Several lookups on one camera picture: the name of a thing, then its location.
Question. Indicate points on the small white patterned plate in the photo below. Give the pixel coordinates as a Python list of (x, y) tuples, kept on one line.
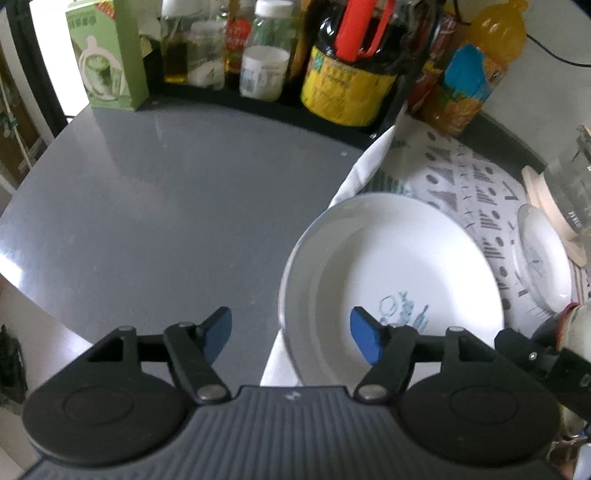
[(540, 258)]

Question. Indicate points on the black metal shelf rack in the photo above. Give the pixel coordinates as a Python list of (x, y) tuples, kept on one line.
[(258, 113)]

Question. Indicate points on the red and black bowl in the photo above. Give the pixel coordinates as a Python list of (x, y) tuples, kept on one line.
[(546, 330)]

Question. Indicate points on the red label sauce bottle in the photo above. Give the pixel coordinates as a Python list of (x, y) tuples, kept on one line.
[(236, 41)]

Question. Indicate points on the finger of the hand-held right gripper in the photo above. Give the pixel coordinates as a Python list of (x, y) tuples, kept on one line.
[(545, 364)]

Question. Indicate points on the large blue print plate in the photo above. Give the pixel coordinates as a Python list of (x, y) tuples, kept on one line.
[(415, 258)]

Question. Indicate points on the white cap green bottle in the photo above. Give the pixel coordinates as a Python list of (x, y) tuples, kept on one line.
[(272, 27)]

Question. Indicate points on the small clear glass jar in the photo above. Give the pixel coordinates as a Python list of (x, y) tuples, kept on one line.
[(206, 55)]

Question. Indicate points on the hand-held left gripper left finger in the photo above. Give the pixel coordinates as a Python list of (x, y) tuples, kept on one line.
[(217, 334)]

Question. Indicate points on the orange juice bottle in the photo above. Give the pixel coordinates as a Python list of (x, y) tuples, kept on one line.
[(471, 78)]

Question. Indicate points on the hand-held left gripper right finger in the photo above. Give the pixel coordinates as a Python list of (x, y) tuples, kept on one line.
[(367, 337)]

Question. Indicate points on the geometric patterned fringed mat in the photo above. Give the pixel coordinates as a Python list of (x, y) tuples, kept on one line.
[(443, 166)]

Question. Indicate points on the green carton box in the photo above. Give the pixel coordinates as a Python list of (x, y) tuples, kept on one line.
[(111, 60)]

